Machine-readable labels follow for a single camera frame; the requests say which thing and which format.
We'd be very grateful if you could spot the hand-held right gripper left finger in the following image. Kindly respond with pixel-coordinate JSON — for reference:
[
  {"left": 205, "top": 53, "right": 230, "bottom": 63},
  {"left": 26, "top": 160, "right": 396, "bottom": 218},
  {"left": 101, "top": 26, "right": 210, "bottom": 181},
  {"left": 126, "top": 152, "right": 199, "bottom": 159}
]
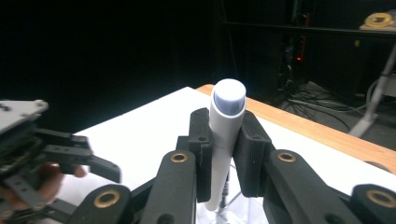
[{"left": 177, "top": 107, "right": 215, "bottom": 203}]

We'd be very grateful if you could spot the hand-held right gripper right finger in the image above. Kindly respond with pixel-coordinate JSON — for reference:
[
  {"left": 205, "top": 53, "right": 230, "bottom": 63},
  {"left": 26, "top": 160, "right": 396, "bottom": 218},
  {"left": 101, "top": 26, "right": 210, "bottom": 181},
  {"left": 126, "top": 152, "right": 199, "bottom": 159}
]
[{"left": 233, "top": 110, "right": 276, "bottom": 199}]

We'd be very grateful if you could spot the white pen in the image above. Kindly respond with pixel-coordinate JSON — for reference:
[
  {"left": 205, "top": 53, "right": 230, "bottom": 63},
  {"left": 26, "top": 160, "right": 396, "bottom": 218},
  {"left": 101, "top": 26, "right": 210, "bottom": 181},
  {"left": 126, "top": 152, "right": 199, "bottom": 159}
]
[{"left": 204, "top": 77, "right": 248, "bottom": 213}]

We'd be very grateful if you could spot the black pen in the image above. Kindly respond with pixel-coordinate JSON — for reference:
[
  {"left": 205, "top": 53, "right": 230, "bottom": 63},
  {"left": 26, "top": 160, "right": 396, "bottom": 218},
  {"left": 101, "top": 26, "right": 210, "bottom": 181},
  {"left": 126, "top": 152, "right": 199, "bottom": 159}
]
[{"left": 219, "top": 169, "right": 232, "bottom": 216}]

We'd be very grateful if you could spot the clear plastic organizer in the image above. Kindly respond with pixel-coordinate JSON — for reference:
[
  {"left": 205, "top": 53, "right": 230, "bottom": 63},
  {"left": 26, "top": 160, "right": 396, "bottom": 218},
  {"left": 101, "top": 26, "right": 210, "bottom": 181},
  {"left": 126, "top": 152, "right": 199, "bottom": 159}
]
[{"left": 195, "top": 161, "right": 265, "bottom": 224}]

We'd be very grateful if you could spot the white board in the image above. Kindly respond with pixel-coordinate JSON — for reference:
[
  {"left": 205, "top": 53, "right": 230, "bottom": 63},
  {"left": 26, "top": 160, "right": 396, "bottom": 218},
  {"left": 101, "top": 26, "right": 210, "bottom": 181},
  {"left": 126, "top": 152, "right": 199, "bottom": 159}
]
[{"left": 40, "top": 86, "right": 396, "bottom": 224}]

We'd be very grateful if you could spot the wooden table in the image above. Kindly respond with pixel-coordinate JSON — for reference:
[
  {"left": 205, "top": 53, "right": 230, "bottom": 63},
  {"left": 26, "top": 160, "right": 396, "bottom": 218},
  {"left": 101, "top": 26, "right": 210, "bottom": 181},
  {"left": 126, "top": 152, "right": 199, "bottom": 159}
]
[{"left": 195, "top": 83, "right": 396, "bottom": 175}]

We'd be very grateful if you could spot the black equipment cabinet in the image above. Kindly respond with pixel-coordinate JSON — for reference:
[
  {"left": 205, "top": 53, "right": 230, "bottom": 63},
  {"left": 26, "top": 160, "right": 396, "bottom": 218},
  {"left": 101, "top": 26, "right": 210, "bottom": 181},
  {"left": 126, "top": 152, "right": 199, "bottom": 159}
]
[{"left": 276, "top": 8, "right": 312, "bottom": 104}]

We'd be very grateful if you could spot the grey metal stand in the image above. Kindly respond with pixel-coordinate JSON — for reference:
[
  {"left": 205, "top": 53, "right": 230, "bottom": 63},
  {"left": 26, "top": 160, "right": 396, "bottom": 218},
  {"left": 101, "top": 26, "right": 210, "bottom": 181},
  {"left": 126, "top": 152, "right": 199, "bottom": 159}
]
[{"left": 348, "top": 43, "right": 396, "bottom": 139}]

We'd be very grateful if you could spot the black shelf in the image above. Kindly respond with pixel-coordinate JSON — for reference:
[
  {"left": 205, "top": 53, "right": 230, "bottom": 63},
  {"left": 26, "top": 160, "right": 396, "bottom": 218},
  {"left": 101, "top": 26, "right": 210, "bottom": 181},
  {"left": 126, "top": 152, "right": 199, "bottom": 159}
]
[{"left": 218, "top": 20, "right": 396, "bottom": 36}]

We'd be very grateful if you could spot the black cable bundle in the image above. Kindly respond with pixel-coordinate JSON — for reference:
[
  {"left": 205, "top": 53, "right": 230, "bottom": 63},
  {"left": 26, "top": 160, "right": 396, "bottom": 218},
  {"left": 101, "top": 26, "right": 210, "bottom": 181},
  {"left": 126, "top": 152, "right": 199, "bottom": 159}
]
[{"left": 278, "top": 80, "right": 368, "bottom": 132}]

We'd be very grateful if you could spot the yellow cable roll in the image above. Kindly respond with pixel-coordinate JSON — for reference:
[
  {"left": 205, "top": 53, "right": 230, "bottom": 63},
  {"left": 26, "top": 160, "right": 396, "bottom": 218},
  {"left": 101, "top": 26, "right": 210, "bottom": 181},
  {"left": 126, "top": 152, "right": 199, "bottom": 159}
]
[{"left": 363, "top": 12, "right": 395, "bottom": 29}]

